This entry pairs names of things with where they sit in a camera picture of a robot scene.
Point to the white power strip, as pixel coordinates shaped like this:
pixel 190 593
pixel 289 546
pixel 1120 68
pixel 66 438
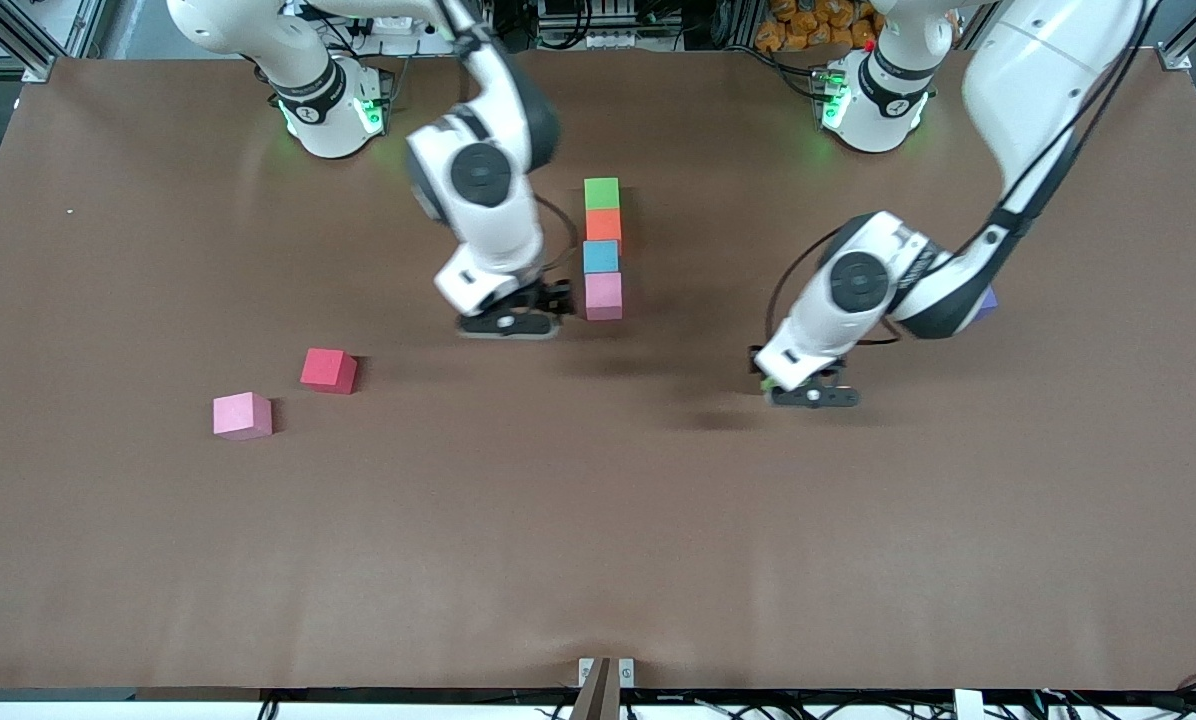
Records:
pixel 398 22

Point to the orange crinkled bag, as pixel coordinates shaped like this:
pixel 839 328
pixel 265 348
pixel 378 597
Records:
pixel 808 25

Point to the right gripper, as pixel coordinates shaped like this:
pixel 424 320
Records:
pixel 548 297

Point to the pink foam cube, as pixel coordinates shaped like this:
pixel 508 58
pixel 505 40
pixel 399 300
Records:
pixel 603 295
pixel 241 415

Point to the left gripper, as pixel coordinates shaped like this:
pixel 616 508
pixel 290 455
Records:
pixel 830 373

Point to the metal table edge bracket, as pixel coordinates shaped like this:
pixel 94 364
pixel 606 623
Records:
pixel 603 672

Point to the purple foam cube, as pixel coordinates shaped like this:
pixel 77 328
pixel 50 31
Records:
pixel 988 300

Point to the crimson foam cube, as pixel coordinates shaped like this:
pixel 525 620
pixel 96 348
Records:
pixel 326 370

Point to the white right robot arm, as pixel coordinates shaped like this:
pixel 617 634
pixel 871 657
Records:
pixel 498 225

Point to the grey electronics unit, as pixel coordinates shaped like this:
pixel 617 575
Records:
pixel 598 25

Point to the small white box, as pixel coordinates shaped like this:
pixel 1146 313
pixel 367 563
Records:
pixel 968 705

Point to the orange foam cube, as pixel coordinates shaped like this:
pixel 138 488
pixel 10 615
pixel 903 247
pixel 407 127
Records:
pixel 603 226

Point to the cyan foam cube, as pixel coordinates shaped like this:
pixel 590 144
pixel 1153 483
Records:
pixel 601 257

